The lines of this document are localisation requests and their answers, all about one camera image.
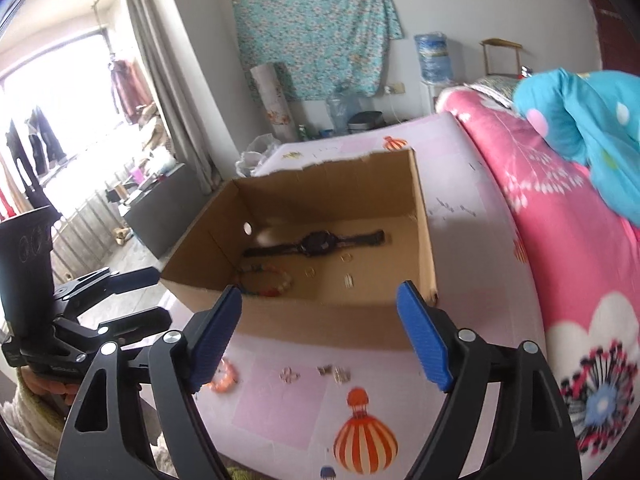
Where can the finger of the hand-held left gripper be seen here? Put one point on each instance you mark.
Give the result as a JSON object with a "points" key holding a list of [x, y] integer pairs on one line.
{"points": [[145, 322], [135, 279]]}

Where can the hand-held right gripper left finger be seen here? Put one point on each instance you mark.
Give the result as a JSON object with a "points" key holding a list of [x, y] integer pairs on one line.
{"points": [[215, 335]]}

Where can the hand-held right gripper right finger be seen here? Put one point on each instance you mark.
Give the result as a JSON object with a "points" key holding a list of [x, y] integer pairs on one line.
{"points": [[425, 340]]}

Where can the small silver pink earring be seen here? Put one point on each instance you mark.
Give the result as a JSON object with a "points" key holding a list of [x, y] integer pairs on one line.
{"points": [[287, 375]]}

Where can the gold clip charm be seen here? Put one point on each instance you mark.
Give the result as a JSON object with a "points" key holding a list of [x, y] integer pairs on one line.
{"points": [[341, 376]]}

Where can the brown cardboard box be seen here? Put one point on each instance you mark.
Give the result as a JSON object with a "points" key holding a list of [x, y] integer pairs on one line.
{"points": [[310, 320]]}

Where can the small silver bar pendant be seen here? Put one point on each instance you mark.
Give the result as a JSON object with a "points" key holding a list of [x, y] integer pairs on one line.
{"points": [[348, 280]]}

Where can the small gold charm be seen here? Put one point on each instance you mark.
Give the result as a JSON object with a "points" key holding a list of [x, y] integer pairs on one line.
{"points": [[325, 370]]}

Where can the person's left forearm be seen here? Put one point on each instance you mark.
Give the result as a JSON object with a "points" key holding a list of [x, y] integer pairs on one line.
{"points": [[25, 425]]}

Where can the person's left hand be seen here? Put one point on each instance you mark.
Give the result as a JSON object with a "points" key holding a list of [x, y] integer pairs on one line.
{"points": [[47, 387]]}

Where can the pair of beige shoes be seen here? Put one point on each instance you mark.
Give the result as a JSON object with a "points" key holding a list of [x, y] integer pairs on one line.
{"points": [[121, 236]]}

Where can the metal window railing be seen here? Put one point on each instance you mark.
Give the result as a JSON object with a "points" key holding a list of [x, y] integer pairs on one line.
{"points": [[85, 230]]}

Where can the dark low cabinet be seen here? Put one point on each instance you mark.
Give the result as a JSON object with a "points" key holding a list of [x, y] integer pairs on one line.
{"points": [[170, 215]]}

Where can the hanging red garment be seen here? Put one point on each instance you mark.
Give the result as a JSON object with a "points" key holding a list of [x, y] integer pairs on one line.
{"points": [[6, 200]]}

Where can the small pink container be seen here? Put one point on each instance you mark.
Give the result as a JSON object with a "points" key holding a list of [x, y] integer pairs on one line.
{"points": [[136, 175]]}

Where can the hanging dark garment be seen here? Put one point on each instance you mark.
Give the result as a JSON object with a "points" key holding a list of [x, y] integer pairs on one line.
{"points": [[20, 160]]}

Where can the black smartwatch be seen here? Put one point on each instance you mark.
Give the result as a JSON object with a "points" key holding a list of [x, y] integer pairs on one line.
{"points": [[317, 245]]}

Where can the green shag rug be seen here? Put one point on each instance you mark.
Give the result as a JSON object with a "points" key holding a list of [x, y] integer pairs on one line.
{"points": [[240, 474]]}

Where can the hanging dark pants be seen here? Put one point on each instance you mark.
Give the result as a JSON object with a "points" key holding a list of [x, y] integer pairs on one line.
{"points": [[45, 135]]}

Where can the white plastic bag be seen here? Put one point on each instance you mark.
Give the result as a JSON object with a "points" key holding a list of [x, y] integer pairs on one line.
{"points": [[255, 152]]}

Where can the pink floral quilt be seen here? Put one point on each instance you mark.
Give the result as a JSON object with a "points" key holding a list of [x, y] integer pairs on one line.
{"points": [[550, 210]]}

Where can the hanging red-brown coat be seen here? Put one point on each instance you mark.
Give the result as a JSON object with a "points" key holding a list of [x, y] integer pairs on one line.
{"points": [[130, 90]]}

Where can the grey curtain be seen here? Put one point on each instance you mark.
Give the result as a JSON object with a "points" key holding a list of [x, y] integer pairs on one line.
{"points": [[160, 85]]}

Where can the green drink can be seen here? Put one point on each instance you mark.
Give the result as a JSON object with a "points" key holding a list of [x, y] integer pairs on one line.
{"points": [[303, 132]]}

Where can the rolled floral sheet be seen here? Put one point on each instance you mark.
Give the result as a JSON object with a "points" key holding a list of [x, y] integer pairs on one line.
{"points": [[272, 105]]}

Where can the white water dispenser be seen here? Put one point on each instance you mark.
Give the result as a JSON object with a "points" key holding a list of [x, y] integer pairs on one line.
{"points": [[430, 97]]}

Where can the clear water jug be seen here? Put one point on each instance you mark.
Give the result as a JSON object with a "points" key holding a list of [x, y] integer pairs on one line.
{"points": [[342, 110]]}

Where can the lace-edged floral pillow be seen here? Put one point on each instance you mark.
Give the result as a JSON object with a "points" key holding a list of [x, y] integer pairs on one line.
{"points": [[495, 87]]}

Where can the blue dotted quilt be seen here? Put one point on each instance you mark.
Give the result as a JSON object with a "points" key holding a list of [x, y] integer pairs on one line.
{"points": [[590, 120]]}

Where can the blue water jug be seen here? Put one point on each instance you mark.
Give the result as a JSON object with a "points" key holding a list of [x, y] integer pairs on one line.
{"points": [[432, 57]]}

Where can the wooden chair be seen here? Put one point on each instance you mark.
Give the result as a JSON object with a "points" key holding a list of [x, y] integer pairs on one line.
{"points": [[500, 42]]}

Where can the dark wooden door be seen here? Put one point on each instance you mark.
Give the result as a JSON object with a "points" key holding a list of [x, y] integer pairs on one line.
{"points": [[615, 20]]}

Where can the teal floral wall cloth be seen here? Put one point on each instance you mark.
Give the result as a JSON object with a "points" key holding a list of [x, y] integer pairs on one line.
{"points": [[320, 35]]}

